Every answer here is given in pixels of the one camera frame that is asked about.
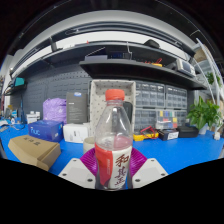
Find purple plastic bag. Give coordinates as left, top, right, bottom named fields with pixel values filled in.
left=42, top=97, right=68, bottom=124

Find yellow and red tool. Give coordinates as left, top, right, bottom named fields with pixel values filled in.
left=143, top=58, right=164, bottom=68

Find grey flat box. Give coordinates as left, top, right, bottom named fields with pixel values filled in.
left=83, top=54, right=108, bottom=61

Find teal tool case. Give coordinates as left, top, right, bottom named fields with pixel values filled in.
left=11, top=76, right=27, bottom=88

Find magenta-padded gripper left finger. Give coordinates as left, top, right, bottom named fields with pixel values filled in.
left=58, top=147, right=100, bottom=190

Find green potted plant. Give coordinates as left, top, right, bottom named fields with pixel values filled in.
left=186, top=96, right=224, bottom=135

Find clear organiser with coloured parts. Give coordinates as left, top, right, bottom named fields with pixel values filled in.
left=155, top=109, right=179, bottom=130

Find white bench instrument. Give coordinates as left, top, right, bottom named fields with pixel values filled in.
left=175, top=58, right=197, bottom=77

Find black flat case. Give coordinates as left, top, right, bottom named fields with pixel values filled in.
left=176, top=125, right=200, bottom=139

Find black rounded pouch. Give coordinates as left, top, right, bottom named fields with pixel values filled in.
left=143, top=39, right=161, bottom=50

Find white perforated tray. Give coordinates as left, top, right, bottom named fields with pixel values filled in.
left=89, top=79, right=137, bottom=138

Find black box with white label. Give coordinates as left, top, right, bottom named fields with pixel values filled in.
left=157, top=128, right=180, bottom=141

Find blue cardboard box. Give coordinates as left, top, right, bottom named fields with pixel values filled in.
left=27, top=119, right=64, bottom=143

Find white cardboard box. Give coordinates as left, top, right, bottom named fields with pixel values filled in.
left=62, top=122, right=90, bottom=144

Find white shelf unit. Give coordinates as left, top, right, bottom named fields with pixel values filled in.
left=194, top=38, right=224, bottom=134

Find grey small-parts drawer cabinet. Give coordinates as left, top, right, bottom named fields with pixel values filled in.
left=133, top=79, right=189, bottom=132

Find black electronic device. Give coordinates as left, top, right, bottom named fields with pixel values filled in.
left=106, top=49, right=129, bottom=60

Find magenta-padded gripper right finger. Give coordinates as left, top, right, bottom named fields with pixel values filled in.
left=128, top=147, right=169, bottom=190

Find yellow multimeter with red leads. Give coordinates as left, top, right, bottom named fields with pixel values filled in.
left=132, top=125, right=160, bottom=142

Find black rounded speaker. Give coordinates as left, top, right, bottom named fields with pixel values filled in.
left=122, top=101, right=134, bottom=125

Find small white device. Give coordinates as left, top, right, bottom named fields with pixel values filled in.
left=25, top=110, right=41, bottom=125

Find clear red-capped drink bottle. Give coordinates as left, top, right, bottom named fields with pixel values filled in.
left=94, top=88, right=134, bottom=191

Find brown cardboard box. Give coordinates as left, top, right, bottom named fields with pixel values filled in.
left=7, top=134, right=62, bottom=172

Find dark grey lower wall shelf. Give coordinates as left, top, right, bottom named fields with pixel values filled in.
left=78, top=58, right=208, bottom=91

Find dark grey upright box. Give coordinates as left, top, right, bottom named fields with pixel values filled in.
left=65, top=91, right=89, bottom=125

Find dark grey long wall shelf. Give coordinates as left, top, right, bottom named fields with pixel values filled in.
left=9, top=41, right=196, bottom=76

